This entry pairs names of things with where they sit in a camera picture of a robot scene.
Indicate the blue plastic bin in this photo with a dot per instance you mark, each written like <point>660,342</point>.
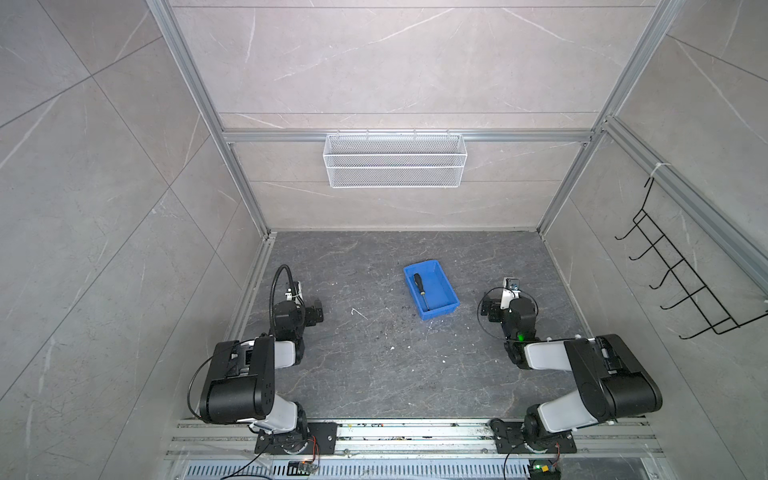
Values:
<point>441,297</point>

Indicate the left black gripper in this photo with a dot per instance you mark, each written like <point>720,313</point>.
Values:
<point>311,318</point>

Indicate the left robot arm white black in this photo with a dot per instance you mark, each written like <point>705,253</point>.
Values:
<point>237,383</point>

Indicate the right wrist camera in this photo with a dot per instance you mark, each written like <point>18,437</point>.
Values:
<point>511,289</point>

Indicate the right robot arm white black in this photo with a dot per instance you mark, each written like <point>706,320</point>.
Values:
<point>610,382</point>

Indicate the white wire mesh basket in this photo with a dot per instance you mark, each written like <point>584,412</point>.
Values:
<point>394,160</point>

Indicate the black wire hook rack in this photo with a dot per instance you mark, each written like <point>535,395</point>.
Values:
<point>695,291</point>

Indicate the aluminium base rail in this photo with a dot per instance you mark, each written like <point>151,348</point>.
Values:
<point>419,438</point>

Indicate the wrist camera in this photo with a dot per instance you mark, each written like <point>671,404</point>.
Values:
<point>511,289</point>
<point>294,293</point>

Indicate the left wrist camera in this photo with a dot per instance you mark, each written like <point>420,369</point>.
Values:
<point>294,293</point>

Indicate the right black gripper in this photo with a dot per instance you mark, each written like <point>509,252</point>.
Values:
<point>496,309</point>

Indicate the black handled screwdriver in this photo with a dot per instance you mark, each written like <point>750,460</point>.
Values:
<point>418,281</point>

